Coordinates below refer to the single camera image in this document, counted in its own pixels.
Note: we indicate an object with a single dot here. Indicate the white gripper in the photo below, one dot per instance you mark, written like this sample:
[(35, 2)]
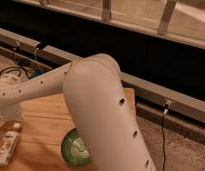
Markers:
[(10, 112)]

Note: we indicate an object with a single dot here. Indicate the white bottle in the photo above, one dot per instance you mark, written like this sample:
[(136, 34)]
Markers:
[(9, 143)]

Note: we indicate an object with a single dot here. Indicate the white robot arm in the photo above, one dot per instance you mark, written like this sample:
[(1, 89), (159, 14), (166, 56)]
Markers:
[(98, 105)]

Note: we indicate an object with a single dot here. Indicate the green ceramic bowl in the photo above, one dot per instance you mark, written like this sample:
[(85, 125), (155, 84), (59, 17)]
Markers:
[(74, 151)]

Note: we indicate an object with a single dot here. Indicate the blue object on floor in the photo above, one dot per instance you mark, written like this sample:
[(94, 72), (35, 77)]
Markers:
[(36, 73)]

